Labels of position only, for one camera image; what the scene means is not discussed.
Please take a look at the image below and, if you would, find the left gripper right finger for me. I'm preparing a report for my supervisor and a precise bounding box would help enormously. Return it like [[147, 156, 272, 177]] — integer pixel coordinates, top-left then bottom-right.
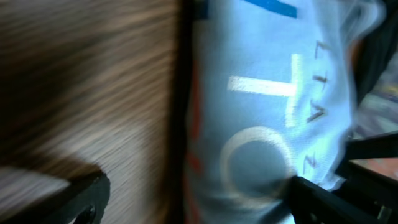
[[287, 177, 382, 224]]

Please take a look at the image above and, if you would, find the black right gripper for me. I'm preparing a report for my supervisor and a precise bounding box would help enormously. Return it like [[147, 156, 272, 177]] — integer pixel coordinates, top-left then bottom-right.
[[334, 132, 397, 224]]

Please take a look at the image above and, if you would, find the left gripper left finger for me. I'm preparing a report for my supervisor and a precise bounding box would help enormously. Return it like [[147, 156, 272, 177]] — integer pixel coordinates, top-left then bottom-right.
[[1, 171, 110, 224]]

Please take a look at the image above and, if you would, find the light blue printed t-shirt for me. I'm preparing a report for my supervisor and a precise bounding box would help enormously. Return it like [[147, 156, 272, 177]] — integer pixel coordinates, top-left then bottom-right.
[[183, 0, 386, 223]]

